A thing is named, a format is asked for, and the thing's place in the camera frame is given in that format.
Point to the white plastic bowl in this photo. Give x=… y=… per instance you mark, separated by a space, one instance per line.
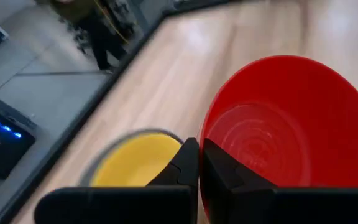
x=101 y=155

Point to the person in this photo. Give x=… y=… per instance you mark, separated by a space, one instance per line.
x=101 y=37

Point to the yellow plastic bowl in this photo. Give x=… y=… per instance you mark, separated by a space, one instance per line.
x=135 y=161

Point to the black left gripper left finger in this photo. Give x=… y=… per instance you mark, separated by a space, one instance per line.
x=120 y=205

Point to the red plastic bowl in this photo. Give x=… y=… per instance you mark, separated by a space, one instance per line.
x=291 y=93

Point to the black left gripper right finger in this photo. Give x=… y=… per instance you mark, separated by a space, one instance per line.
x=259 y=205

